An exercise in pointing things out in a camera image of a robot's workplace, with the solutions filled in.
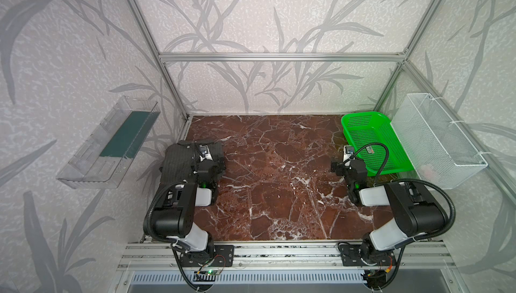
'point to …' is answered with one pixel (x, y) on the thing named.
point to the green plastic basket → (362, 129)
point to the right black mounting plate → (349, 257)
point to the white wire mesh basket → (432, 144)
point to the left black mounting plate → (220, 256)
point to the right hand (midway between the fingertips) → (345, 151)
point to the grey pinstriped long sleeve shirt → (180, 158)
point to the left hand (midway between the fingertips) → (211, 149)
